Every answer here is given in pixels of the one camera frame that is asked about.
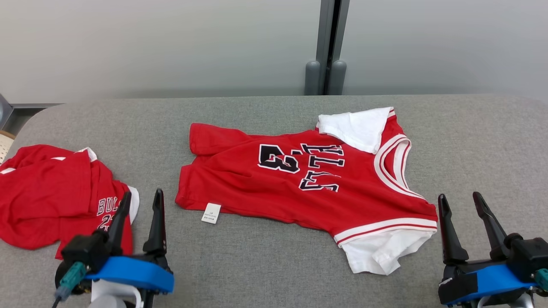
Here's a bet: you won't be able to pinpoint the blue banded left gripper body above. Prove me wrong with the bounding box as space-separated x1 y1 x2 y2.
83 255 175 296

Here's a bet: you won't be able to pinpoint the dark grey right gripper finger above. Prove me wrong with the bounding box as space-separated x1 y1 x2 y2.
438 194 470 266
473 192 509 260

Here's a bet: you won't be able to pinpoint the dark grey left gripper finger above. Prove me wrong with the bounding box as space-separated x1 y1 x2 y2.
143 189 168 256
105 191 132 256

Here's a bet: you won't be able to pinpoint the blue banded right gripper body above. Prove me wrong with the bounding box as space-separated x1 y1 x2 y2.
438 260 538 306

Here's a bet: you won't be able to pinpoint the red shorts with white stripes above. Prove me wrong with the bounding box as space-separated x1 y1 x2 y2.
0 145 140 260

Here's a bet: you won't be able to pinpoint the red jersey with white sleeves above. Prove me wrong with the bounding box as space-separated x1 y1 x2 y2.
175 106 438 275

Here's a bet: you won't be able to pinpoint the cream perforated laundry basket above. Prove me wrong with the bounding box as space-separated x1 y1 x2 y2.
0 130 16 165

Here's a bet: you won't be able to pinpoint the teal plug left camera cable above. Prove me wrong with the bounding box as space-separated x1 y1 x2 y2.
51 262 88 308

